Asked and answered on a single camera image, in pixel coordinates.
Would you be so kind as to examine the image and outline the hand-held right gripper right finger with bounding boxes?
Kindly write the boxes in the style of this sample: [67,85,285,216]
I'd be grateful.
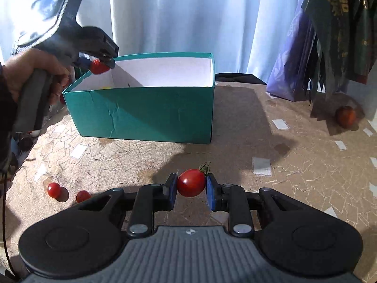
[205,173,295,238]

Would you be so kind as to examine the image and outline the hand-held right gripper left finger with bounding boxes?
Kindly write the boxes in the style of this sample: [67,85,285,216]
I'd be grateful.
[78,172,178,238]

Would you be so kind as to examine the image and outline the teal cardboard box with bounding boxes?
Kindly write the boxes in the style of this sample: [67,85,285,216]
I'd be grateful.
[62,52,215,145]

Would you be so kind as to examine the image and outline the person's left hand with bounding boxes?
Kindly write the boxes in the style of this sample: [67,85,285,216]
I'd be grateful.
[0,48,72,106]

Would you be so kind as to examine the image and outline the beige patterned tablecloth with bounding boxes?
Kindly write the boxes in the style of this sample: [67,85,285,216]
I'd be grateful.
[0,74,377,283]

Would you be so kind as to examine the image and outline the light blue curtain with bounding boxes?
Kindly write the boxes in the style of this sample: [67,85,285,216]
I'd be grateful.
[0,0,314,83]

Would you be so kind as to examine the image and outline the large red tomato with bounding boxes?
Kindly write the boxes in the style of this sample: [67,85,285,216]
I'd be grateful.
[336,105,356,129]

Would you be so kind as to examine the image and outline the dark green plastic bags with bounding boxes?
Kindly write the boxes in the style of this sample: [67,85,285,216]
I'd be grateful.
[300,0,377,107]

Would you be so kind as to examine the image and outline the black cable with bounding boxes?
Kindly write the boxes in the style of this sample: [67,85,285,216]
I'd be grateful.
[1,165,16,276]

